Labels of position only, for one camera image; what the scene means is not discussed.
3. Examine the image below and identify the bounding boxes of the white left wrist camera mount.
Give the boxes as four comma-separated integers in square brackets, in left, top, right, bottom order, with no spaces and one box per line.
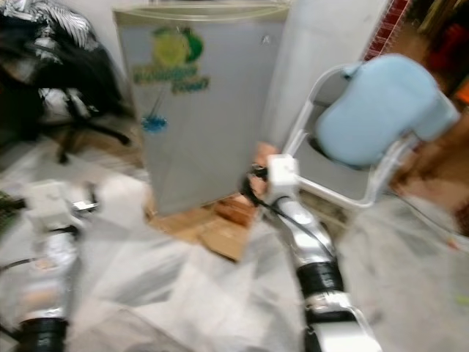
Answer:
[23,182,85,232]

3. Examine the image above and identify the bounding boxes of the white chair light blue backrest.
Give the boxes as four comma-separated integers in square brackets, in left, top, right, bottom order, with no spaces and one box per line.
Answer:
[282,53,462,210]

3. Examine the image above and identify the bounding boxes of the red tiled pillar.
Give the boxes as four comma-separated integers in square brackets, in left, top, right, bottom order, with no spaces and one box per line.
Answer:
[363,0,411,61]

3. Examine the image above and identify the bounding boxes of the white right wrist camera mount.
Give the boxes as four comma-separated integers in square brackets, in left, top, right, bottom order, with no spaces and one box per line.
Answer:
[266,154,300,200]

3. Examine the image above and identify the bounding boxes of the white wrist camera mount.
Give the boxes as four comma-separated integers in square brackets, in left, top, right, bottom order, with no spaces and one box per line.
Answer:
[23,182,85,232]
[266,154,300,200]

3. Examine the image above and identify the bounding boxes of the fridge door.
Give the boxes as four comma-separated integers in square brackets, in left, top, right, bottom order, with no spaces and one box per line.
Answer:
[114,4,290,217]

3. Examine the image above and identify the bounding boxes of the black office chair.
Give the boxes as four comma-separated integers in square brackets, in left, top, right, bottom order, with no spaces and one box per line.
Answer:
[0,0,133,164]

